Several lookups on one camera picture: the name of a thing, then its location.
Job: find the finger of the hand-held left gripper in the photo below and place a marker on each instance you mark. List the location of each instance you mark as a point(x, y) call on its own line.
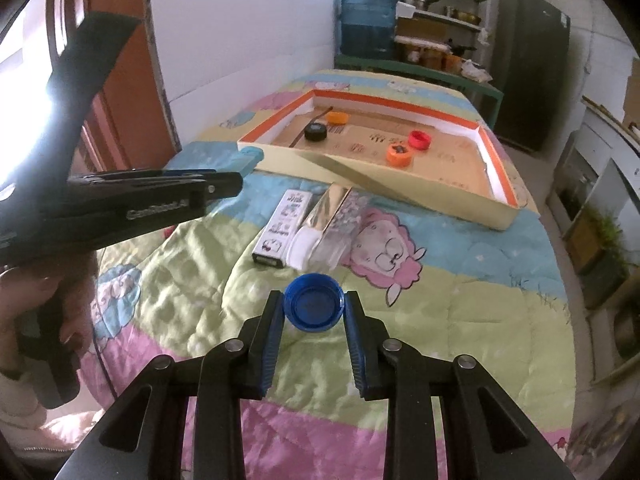
point(175, 182)
point(95, 55)

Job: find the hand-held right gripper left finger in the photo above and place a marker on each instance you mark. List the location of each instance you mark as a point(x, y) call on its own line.
point(267, 350)

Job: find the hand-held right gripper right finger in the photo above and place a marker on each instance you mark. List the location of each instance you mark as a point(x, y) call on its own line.
point(360, 355)

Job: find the blue bottle cap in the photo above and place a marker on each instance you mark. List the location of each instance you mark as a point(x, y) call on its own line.
point(315, 305)

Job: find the white bottle cap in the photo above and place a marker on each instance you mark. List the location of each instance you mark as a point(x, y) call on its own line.
point(301, 250)

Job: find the white cartoon-print box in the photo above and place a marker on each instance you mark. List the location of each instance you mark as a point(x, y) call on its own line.
point(280, 225)

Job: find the clear dotted plastic box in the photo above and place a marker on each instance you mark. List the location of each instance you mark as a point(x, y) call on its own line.
point(345, 240)

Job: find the shiny gold box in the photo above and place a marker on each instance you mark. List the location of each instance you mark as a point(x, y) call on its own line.
point(330, 205)

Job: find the plain orange bottle cap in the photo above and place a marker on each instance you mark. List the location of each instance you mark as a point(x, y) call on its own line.
point(337, 118)

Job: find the shallow cardboard tray orange rim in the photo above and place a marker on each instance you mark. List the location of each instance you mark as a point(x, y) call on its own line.
point(450, 195)

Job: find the orange bottle cap black label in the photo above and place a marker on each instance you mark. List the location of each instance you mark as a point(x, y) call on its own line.
point(399, 155)

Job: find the red bottle cap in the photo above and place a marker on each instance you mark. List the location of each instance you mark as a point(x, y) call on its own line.
point(419, 139)

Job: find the person's left hand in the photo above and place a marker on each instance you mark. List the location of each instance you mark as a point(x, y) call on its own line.
point(80, 300)

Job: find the brown wooden door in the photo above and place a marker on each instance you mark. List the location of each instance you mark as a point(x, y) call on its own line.
point(125, 85)

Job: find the cartoon sheep printed blanket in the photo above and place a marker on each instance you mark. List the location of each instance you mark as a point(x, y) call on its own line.
point(450, 310)

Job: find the printed cardboard liner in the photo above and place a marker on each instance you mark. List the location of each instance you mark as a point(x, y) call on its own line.
point(440, 160)

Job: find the blue water jug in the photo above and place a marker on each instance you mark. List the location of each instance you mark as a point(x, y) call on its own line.
point(367, 15)

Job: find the crate of green plants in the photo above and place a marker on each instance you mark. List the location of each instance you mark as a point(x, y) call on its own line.
point(597, 240)

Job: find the grey kitchen counter cabinet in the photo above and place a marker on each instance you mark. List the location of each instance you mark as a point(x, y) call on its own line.
point(590, 170)

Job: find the white plastic bag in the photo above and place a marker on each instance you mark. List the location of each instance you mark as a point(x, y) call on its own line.
point(475, 72)

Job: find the white metal shelf rack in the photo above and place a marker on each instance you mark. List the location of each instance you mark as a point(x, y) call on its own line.
point(440, 5)

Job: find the dark green refrigerator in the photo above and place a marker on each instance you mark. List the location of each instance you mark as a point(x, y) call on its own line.
point(525, 70)

